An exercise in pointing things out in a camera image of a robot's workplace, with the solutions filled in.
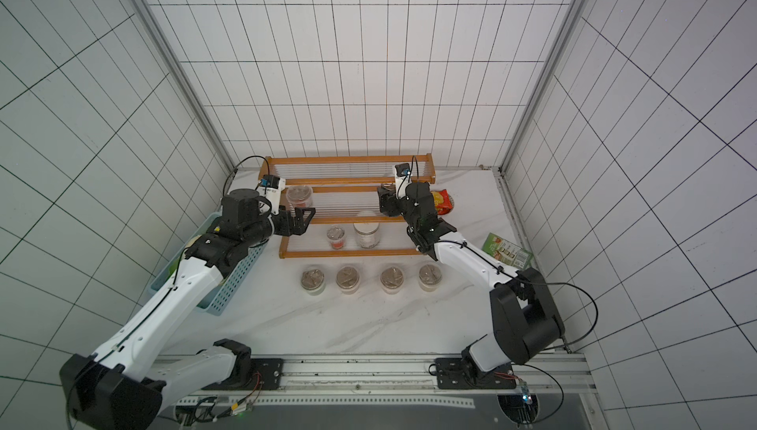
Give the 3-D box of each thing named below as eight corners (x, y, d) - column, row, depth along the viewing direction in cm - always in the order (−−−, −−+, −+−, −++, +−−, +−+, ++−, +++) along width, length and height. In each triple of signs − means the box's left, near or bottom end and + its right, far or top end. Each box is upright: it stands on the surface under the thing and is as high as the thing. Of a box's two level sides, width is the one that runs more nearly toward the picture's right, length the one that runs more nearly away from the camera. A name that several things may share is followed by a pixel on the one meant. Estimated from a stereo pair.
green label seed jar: (302, 295, 87) (298, 289, 83) (306, 275, 91) (302, 268, 87) (324, 295, 87) (321, 289, 83) (326, 275, 91) (324, 268, 87)
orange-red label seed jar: (337, 294, 88) (335, 288, 84) (339, 273, 92) (337, 265, 88) (359, 294, 88) (358, 288, 84) (360, 273, 92) (359, 265, 88)
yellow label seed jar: (419, 291, 88) (421, 285, 84) (417, 271, 92) (419, 264, 88) (440, 291, 88) (443, 285, 84) (438, 271, 92) (440, 264, 88)
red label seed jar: (380, 294, 88) (379, 287, 84) (380, 274, 92) (380, 266, 88) (403, 294, 88) (405, 287, 84) (402, 274, 92) (403, 266, 88)
